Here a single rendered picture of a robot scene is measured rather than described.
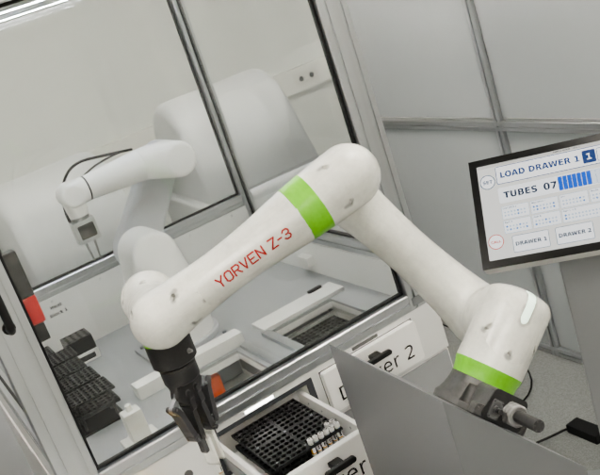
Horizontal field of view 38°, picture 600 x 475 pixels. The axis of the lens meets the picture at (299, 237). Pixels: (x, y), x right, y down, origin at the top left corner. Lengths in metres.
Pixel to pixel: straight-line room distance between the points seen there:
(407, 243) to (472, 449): 0.45
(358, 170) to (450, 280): 0.34
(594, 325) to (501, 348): 0.91
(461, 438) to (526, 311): 0.28
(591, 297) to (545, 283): 1.19
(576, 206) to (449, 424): 1.00
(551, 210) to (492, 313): 0.75
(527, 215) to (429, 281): 0.64
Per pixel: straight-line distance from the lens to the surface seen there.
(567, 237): 2.29
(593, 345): 2.52
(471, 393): 1.61
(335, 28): 2.05
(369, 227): 1.72
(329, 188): 1.53
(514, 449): 1.56
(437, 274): 1.75
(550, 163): 2.36
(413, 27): 3.64
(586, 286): 2.44
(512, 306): 1.61
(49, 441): 1.90
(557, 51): 3.10
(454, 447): 1.48
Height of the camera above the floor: 1.87
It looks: 18 degrees down
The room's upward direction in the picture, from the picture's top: 19 degrees counter-clockwise
